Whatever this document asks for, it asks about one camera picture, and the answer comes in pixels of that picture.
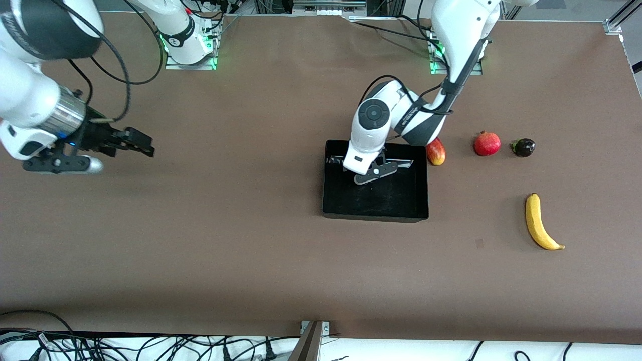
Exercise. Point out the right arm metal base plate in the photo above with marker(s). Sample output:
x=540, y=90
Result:
x=173, y=64

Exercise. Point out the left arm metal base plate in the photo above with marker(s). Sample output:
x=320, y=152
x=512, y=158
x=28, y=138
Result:
x=435, y=67

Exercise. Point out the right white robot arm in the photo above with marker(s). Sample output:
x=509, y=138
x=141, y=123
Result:
x=25, y=90

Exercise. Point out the red yellow mango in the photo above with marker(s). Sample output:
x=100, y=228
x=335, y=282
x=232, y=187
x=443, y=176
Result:
x=436, y=153

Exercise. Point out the yellow banana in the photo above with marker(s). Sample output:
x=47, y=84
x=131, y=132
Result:
x=534, y=220

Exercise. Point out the aluminium profile bar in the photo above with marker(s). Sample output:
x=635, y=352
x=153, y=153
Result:
x=308, y=346

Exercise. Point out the aluminium corner bracket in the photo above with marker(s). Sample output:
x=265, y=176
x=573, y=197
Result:
x=613, y=24

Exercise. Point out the dark purple mangosteen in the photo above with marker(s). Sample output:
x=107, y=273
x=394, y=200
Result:
x=524, y=148

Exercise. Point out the black rectangular box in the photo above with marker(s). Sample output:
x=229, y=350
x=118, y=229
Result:
x=391, y=200

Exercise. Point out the red pomegranate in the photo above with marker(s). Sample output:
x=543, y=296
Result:
x=487, y=144

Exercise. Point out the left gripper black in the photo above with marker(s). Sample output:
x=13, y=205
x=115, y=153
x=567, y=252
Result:
x=379, y=161

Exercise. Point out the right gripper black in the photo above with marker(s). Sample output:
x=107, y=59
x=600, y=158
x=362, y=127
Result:
x=97, y=134

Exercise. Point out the aluminium frame with connectors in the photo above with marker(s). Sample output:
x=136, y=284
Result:
x=328, y=7

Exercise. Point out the small metal mounting bracket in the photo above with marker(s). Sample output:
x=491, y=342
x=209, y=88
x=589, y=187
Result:
x=326, y=327

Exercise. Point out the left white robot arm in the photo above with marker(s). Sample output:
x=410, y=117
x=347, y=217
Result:
x=471, y=30

